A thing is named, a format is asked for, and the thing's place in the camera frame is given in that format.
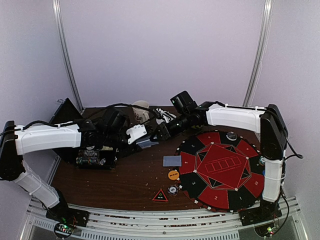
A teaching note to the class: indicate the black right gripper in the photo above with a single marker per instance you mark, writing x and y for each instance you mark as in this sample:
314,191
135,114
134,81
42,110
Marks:
163,130

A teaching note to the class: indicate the black round dealer puck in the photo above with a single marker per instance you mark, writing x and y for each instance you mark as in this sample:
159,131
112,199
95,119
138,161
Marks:
231,136

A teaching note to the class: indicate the dealt card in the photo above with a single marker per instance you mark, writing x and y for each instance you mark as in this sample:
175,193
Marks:
172,161

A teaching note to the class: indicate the orange big blind button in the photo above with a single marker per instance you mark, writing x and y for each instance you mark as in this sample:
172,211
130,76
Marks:
173,175

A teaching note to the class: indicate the poker chip stack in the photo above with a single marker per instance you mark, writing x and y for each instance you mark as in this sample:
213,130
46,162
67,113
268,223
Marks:
262,161
173,190

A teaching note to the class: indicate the blue grey cloth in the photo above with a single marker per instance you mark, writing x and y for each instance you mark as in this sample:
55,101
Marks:
146,143

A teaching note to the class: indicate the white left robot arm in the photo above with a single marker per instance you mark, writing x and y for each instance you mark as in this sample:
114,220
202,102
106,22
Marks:
23,149

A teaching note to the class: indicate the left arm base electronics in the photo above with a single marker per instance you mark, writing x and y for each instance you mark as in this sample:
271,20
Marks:
67,224

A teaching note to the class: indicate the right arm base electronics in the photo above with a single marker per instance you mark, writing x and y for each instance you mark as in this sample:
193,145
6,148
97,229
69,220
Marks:
265,218

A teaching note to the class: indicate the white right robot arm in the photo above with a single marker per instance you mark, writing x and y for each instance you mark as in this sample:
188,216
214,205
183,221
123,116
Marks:
265,121

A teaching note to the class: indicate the black poker chip case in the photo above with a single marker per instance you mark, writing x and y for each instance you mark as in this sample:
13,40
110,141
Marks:
67,112

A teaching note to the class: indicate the front poker chip stacks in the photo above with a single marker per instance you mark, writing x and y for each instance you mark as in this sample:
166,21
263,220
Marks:
89,158

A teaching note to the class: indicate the ceramic coral pattern mug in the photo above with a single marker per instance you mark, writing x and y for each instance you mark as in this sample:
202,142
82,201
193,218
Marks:
141,114

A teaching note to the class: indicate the red black poker mat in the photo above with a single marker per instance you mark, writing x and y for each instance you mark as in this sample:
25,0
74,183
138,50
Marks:
220,174

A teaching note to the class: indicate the black red triangular all-in marker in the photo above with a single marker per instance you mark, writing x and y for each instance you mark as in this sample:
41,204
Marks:
160,197

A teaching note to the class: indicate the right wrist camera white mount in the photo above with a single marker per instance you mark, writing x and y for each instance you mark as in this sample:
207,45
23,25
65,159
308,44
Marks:
166,116

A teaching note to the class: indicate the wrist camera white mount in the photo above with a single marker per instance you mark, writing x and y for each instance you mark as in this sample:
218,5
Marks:
136,132
166,116

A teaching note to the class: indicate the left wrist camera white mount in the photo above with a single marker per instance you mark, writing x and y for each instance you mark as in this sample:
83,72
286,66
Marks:
136,132

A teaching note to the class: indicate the aluminium front table rail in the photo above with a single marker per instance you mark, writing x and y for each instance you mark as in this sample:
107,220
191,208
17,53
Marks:
190,224

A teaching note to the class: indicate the right aluminium frame post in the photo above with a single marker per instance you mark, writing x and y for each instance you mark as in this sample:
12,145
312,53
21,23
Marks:
261,48

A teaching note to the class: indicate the aluminium frame post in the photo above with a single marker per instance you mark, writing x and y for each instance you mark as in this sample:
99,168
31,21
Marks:
261,48
56,4

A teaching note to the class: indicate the left aluminium frame post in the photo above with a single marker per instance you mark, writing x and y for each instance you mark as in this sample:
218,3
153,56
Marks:
56,4

